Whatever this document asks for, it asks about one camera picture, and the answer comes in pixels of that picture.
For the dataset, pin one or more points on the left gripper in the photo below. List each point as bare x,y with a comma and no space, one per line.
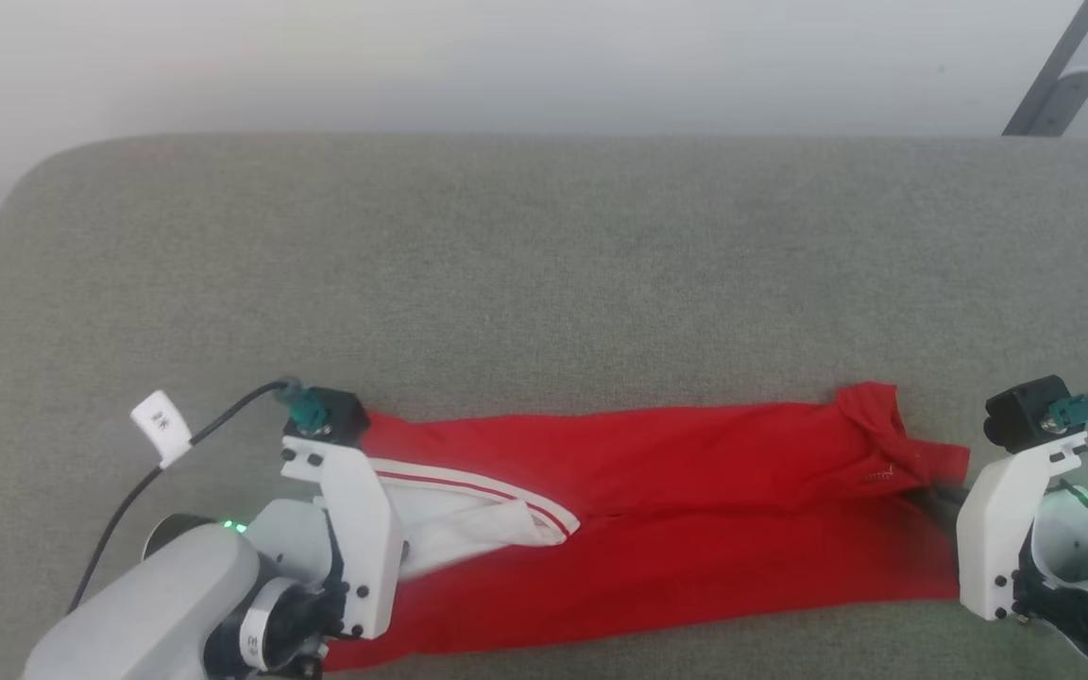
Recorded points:
294,604

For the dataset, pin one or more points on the red white basketball jersey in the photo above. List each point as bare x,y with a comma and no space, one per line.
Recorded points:
695,529

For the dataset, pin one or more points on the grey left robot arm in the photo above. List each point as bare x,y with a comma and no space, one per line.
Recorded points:
147,614

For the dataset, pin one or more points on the grey fabric sofa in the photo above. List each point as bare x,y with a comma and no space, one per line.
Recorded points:
544,283

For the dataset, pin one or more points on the grey metal pole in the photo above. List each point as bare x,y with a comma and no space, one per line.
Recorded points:
1059,71

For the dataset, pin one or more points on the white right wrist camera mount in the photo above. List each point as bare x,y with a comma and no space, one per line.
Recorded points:
1002,529

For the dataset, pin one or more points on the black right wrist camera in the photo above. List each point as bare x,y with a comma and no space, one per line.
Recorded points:
1026,414

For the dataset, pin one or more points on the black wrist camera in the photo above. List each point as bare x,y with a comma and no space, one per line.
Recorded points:
336,414
1026,414

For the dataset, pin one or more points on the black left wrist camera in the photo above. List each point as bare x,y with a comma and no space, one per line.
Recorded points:
336,414

